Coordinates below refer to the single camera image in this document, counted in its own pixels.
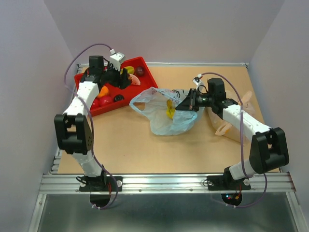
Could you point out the pink grapefruit slice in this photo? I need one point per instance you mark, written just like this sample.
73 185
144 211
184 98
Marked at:
134 80

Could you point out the dark purple plum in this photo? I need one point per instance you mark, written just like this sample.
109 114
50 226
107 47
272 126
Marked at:
139 71

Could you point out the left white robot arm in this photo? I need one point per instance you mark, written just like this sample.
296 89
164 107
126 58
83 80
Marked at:
74 132

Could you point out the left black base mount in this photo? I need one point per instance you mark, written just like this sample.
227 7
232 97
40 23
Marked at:
97 184

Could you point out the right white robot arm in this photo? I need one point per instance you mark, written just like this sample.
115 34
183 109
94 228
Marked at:
268 150

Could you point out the light blue plastic bag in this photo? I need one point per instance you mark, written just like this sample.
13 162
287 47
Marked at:
159 106

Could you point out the yellow green starfruit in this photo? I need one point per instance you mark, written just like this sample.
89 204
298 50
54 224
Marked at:
130 69

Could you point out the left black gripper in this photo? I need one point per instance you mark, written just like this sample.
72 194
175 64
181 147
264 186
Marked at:
121 82

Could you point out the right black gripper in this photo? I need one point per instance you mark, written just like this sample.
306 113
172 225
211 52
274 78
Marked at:
189 103

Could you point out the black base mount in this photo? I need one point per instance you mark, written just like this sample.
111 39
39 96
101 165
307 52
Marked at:
97 184
221 183

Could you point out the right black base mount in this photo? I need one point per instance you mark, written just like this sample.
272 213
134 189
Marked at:
221 183

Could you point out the yellow banana bunch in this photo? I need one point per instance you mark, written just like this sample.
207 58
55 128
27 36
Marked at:
170 109

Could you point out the orange mango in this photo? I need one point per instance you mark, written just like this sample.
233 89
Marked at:
104 92

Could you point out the red apple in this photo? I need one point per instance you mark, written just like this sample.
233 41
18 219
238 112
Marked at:
105 100

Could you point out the red fruit upper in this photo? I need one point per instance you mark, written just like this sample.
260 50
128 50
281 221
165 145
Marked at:
95 104

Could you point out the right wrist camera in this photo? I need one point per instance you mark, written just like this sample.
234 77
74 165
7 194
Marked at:
198 82

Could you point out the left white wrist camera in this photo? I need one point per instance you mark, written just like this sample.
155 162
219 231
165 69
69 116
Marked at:
117 59

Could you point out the aluminium front rail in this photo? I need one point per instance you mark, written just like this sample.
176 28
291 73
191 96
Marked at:
155 184

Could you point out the black mangosteen bottom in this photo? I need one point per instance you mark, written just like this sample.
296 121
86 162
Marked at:
118 98

